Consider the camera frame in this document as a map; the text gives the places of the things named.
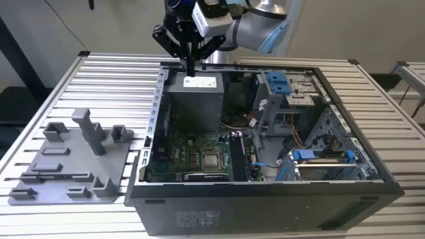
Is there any blue plastic drive latch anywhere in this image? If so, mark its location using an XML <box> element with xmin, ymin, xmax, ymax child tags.
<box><xmin>267</xmin><ymin>71</ymin><xmax>292</xmax><ymax>96</ymax></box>

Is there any black graphics card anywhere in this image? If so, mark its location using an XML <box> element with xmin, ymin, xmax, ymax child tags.
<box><xmin>184</xmin><ymin>173</ymin><xmax>231</xmax><ymax>182</ymax></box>

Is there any green motherboard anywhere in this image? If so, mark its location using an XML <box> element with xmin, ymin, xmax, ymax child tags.
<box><xmin>148</xmin><ymin>130</ymin><xmax>267</xmax><ymax>182</ymax></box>

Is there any black box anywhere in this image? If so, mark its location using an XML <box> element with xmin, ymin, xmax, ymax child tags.
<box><xmin>368</xmin><ymin>73</ymin><xmax>404</xmax><ymax>93</ymax></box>

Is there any yellow orange wire bundle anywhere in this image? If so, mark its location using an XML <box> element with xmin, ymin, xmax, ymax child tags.
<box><xmin>220</xmin><ymin>112</ymin><xmax>259</xmax><ymax>129</ymax></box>

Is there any blue tipped black wire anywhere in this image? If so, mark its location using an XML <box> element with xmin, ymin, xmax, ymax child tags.
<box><xmin>252</xmin><ymin>160</ymin><xmax>284</xmax><ymax>170</ymax></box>

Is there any grey power supply unit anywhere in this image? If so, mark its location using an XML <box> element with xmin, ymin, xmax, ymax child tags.
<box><xmin>164</xmin><ymin>72</ymin><xmax>226</xmax><ymax>132</ymax></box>

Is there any blue disk carrier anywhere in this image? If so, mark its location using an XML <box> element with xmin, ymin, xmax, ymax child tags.
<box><xmin>290</xmin><ymin>148</ymin><xmax>355</xmax><ymax>180</ymax></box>

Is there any thin black wall cable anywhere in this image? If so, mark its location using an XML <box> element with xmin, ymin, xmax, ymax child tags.
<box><xmin>43</xmin><ymin>0</ymin><xmax>90</xmax><ymax>52</ymax></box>

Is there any black CPU socket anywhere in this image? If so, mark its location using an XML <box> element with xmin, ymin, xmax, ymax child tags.
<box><xmin>199</xmin><ymin>148</ymin><xmax>227</xmax><ymax>172</ymax></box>

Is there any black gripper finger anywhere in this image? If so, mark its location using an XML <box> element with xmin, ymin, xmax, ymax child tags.
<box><xmin>152</xmin><ymin>23</ymin><xmax>192</xmax><ymax>77</ymax></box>
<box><xmin>191</xmin><ymin>35</ymin><xmax>227</xmax><ymax>77</ymax></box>

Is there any black PC case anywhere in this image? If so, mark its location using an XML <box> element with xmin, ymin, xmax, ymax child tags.
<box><xmin>123</xmin><ymin>60</ymin><xmax>407</xmax><ymax>237</ymax></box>

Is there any grey plastic parts rack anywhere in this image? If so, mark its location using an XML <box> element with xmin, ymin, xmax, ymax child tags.
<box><xmin>7</xmin><ymin>108</ymin><xmax>136</xmax><ymax>206</ymax></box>

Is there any metal slat side table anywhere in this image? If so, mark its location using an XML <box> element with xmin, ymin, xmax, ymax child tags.
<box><xmin>387</xmin><ymin>61</ymin><xmax>425</xmax><ymax>100</ymax></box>

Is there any perforated metal disk bay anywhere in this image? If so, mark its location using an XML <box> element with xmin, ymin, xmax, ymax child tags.
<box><xmin>278</xmin><ymin>106</ymin><xmax>382</xmax><ymax>182</ymax></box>

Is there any black RAM slot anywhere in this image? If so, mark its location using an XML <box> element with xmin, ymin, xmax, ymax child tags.
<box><xmin>244</xmin><ymin>136</ymin><xmax>255</xmax><ymax>181</ymax></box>

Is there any silver CPU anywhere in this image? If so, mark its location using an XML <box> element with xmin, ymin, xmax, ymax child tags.
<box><xmin>203</xmin><ymin>153</ymin><xmax>222</xmax><ymax>168</ymax></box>

